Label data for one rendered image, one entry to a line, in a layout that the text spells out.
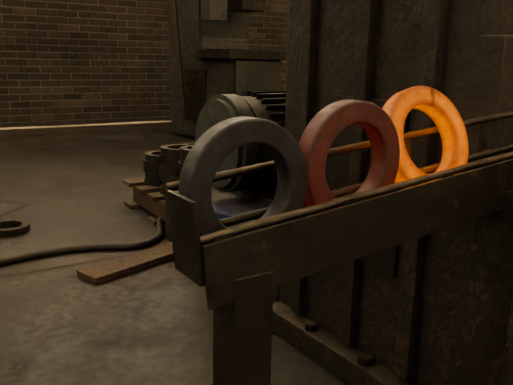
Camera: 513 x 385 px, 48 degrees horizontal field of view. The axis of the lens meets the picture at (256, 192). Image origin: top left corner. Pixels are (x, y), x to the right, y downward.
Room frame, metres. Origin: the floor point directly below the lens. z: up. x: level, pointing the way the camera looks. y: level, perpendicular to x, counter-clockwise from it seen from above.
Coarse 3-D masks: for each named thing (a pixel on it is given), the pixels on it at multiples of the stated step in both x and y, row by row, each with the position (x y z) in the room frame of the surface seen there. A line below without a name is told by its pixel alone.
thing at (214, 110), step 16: (224, 96) 2.20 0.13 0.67; (240, 96) 2.27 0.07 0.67; (256, 96) 2.25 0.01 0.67; (272, 96) 2.28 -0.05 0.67; (208, 112) 2.26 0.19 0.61; (224, 112) 2.15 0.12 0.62; (240, 112) 2.12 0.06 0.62; (256, 112) 2.17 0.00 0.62; (272, 112) 2.20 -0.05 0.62; (208, 128) 2.26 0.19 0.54; (256, 144) 2.09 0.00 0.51; (224, 160) 2.15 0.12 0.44; (240, 160) 2.08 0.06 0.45; (256, 160) 2.10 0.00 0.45; (272, 160) 2.15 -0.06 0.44; (240, 176) 2.09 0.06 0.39; (256, 176) 2.15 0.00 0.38; (272, 176) 2.20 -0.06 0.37; (224, 192) 2.41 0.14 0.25; (240, 192) 2.35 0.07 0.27; (256, 192) 2.26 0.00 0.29; (272, 192) 2.26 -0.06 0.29; (240, 224) 1.97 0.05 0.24
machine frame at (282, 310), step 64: (320, 0) 1.59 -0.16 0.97; (384, 0) 1.40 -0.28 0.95; (448, 0) 1.24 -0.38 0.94; (512, 0) 1.22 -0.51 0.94; (320, 64) 1.58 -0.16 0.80; (384, 64) 1.38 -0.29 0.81; (448, 64) 1.23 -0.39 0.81; (512, 64) 1.14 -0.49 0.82; (512, 128) 1.16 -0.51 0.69; (384, 256) 1.33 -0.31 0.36; (448, 256) 1.19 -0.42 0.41; (320, 320) 1.54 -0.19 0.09; (384, 320) 1.33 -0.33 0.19; (448, 320) 1.18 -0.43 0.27; (512, 320) 1.21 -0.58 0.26; (384, 384) 1.24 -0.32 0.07; (448, 384) 1.16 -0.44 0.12; (512, 384) 1.23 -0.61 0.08
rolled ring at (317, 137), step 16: (320, 112) 0.82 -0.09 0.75; (336, 112) 0.81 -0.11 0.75; (352, 112) 0.83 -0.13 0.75; (368, 112) 0.84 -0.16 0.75; (384, 112) 0.86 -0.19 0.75; (320, 128) 0.79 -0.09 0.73; (336, 128) 0.81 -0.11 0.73; (368, 128) 0.87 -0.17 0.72; (384, 128) 0.86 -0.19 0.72; (304, 144) 0.80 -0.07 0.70; (320, 144) 0.79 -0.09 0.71; (384, 144) 0.87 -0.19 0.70; (320, 160) 0.79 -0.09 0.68; (384, 160) 0.87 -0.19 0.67; (320, 176) 0.79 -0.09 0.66; (368, 176) 0.88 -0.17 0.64; (384, 176) 0.87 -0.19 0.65; (320, 192) 0.80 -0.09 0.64
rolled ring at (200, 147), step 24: (240, 120) 0.72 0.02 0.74; (264, 120) 0.74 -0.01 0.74; (216, 144) 0.70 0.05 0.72; (240, 144) 0.72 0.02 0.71; (264, 144) 0.74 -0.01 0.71; (288, 144) 0.76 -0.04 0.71; (192, 168) 0.69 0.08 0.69; (216, 168) 0.70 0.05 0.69; (288, 168) 0.76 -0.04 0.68; (192, 192) 0.68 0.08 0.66; (288, 192) 0.76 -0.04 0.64; (216, 216) 0.70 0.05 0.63; (264, 216) 0.77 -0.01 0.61
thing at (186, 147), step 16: (176, 144) 2.94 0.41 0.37; (192, 144) 3.21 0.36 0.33; (144, 160) 3.00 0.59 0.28; (160, 160) 2.82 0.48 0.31; (176, 160) 2.77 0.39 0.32; (144, 176) 3.06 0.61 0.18; (160, 176) 2.82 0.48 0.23; (176, 176) 2.77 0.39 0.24; (144, 192) 2.90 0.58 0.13; (160, 192) 2.81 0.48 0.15; (160, 208) 2.79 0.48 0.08
